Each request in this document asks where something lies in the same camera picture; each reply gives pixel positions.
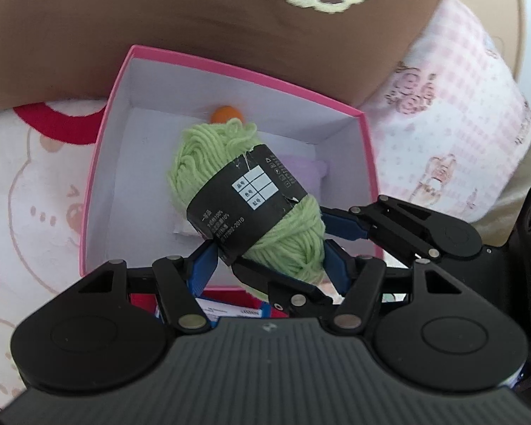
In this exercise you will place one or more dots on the purple plush toy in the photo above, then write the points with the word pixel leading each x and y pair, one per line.
pixel 305 172

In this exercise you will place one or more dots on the blue wet wipes packet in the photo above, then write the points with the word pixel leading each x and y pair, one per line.
pixel 230 310

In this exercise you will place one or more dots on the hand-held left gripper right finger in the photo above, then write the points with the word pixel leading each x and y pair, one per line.
pixel 336 270

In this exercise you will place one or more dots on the brown embroidered pillow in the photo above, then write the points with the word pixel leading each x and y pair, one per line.
pixel 115 31

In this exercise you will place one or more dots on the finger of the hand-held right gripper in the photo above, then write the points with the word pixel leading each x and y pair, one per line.
pixel 292 294
pixel 343 228

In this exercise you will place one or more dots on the green yarn ball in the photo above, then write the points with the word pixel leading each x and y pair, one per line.
pixel 203 159

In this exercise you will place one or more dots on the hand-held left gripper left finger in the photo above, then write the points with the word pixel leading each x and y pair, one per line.
pixel 205 265

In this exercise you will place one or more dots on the cream headboard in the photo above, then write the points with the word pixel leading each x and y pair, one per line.
pixel 520 17

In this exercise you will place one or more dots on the pink checkered cartoon pillow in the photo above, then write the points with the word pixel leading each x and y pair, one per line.
pixel 447 119

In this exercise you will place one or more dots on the pink cardboard box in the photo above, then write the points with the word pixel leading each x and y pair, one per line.
pixel 115 212

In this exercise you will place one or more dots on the bear printed blanket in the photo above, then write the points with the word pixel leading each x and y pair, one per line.
pixel 35 230

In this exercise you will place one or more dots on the orange makeup sponge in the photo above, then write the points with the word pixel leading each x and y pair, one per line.
pixel 223 113

